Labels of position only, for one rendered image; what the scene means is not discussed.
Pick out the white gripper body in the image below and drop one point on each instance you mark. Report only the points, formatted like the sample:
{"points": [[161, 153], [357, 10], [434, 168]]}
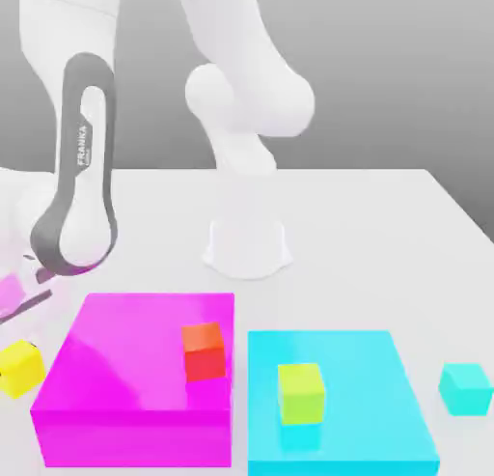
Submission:
{"points": [[13, 302]]}

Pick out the small yellow cube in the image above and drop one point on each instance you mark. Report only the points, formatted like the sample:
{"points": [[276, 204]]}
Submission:
{"points": [[21, 368]]}

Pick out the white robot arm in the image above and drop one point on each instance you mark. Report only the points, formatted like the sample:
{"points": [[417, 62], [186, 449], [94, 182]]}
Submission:
{"points": [[247, 97]]}

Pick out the small red cube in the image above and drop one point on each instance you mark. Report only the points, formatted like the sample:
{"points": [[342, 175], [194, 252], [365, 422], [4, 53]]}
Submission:
{"points": [[204, 352]]}

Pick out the small lime green cube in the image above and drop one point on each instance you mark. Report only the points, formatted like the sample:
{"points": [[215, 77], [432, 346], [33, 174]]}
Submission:
{"points": [[301, 395]]}

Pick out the small turquoise cube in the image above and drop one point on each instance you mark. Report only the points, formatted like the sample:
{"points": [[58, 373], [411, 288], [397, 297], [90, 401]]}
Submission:
{"points": [[467, 391]]}

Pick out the large magenta box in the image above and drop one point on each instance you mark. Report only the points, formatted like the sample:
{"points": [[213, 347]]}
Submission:
{"points": [[115, 387]]}

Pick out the large cyan box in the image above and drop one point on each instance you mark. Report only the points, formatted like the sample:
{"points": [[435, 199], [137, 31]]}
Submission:
{"points": [[366, 406]]}

